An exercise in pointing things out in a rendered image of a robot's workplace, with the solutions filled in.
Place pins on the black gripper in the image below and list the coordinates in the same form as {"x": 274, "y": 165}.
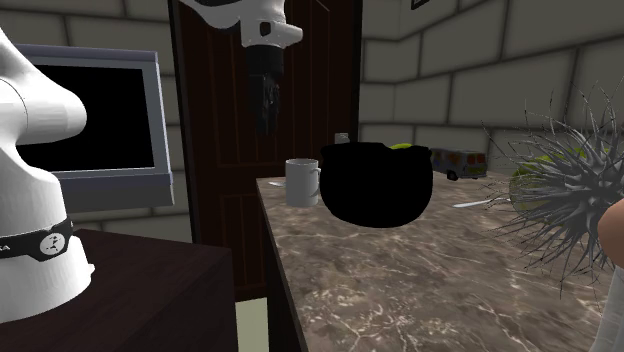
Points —
{"x": 264, "y": 61}

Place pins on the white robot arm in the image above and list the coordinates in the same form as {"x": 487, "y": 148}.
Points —
{"x": 34, "y": 214}

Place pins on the dark brown wooden door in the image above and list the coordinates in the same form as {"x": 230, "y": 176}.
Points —
{"x": 317, "y": 88}

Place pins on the small grey box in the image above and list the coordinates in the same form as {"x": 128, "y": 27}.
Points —
{"x": 342, "y": 138}

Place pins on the small silver cutlery piece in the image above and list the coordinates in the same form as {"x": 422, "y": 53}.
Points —
{"x": 277, "y": 184}

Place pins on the white mug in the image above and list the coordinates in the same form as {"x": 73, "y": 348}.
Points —
{"x": 300, "y": 187}

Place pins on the small green thing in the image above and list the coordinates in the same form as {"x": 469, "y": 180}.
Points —
{"x": 402, "y": 146}

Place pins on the grey framed black screen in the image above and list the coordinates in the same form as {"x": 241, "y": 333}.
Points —
{"x": 107, "y": 117}

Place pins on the black round pot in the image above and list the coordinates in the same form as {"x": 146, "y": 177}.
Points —
{"x": 375, "y": 190}

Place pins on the grey toy van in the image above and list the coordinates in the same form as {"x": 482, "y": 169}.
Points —
{"x": 460, "y": 163}

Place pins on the silver knife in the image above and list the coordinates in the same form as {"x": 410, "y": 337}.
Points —
{"x": 475, "y": 202}

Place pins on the dark robot stand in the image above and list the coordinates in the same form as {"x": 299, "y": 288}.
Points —
{"x": 146, "y": 297}

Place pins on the green round fruit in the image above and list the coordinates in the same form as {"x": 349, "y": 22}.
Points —
{"x": 524, "y": 195}

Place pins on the grey spiky plant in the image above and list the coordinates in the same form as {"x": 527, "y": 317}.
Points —
{"x": 580, "y": 195}

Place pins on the pink and white figure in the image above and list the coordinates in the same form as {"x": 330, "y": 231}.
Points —
{"x": 612, "y": 302}

